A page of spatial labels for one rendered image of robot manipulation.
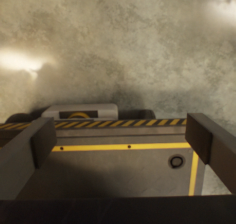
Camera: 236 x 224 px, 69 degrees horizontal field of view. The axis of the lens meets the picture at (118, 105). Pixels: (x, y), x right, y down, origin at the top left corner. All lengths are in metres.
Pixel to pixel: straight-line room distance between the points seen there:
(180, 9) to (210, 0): 0.11
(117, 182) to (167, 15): 0.58
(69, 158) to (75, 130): 0.08
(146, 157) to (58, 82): 0.46
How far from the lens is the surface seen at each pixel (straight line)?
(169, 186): 0.50
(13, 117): 0.71
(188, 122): 0.16
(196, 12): 0.75
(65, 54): 0.71
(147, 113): 0.61
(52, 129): 0.16
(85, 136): 0.41
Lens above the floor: 0.68
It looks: 73 degrees down
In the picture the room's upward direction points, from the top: 180 degrees counter-clockwise
